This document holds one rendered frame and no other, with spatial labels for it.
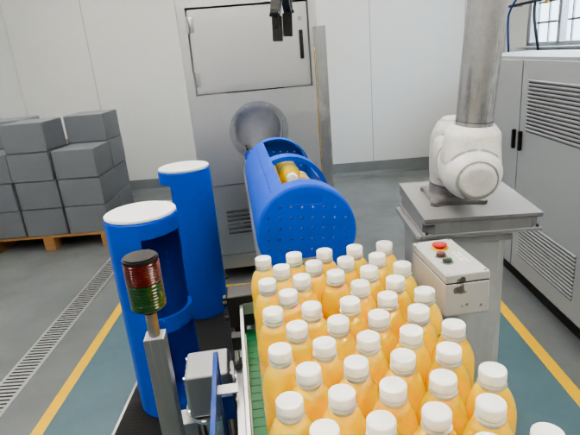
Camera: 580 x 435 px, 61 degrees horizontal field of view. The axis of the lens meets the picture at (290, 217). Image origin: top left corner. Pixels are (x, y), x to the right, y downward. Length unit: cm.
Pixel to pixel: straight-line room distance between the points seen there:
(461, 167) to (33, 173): 417
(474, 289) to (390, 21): 555
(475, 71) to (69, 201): 410
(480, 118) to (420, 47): 517
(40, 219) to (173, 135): 225
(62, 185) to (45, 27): 266
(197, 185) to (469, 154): 164
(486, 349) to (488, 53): 99
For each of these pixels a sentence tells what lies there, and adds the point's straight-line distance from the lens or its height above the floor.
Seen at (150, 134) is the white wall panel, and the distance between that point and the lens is 669.
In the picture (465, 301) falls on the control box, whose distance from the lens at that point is 115.
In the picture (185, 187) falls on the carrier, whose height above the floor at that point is 95.
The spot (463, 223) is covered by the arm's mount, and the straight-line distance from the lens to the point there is 159.
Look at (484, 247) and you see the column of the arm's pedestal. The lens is 169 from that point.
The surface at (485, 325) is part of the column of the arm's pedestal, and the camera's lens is 183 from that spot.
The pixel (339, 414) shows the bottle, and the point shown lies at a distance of 74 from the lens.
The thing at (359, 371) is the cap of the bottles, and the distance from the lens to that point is 78.
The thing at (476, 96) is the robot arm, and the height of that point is 143.
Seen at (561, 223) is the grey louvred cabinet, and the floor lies 59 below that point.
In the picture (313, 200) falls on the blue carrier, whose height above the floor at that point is 118.
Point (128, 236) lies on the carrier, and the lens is 192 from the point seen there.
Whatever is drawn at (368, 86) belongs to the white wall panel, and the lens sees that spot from 646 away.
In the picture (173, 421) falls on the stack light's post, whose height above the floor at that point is 91.
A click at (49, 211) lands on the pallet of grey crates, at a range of 505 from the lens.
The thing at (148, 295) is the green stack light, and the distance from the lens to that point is 90.
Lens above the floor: 157
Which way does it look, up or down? 18 degrees down
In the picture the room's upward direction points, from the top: 5 degrees counter-clockwise
